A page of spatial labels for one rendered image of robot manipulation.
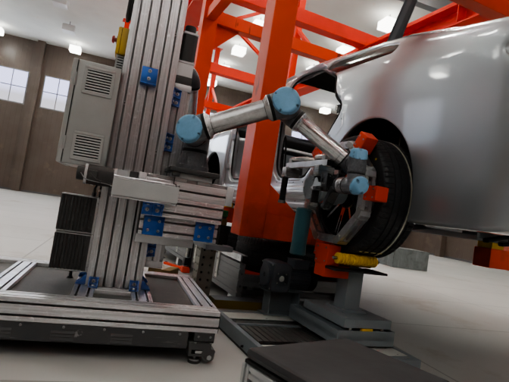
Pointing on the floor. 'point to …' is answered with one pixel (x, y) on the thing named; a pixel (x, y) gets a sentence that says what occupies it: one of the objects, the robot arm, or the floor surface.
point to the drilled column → (204, 268)
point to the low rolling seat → (328, 364)
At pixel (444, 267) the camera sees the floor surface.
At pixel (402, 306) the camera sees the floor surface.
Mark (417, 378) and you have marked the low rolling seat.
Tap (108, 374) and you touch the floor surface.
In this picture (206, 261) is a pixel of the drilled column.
